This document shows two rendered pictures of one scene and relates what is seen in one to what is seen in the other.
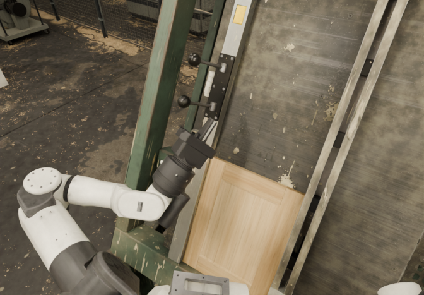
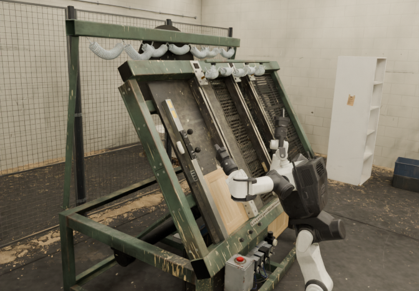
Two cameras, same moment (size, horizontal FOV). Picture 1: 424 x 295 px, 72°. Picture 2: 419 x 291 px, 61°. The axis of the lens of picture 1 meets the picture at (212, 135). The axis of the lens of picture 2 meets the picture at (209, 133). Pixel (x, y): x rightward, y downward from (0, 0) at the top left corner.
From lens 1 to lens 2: 2.21 m
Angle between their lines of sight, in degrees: 80
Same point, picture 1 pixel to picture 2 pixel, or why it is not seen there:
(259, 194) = (219, 177)
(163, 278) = (232, 250)
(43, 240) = (265, 179)
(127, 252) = (216, 262)
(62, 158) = not seen: outside the picture
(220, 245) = (227, 210)
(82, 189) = not seen: hidden behind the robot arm
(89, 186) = not seen: hidden behind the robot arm
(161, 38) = (156, 137)
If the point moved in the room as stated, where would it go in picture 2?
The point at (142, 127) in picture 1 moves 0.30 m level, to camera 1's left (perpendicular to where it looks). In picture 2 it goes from (177, 186) to (169, 209)
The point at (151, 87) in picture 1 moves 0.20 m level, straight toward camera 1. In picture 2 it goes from (168, 162) to (202, 162)
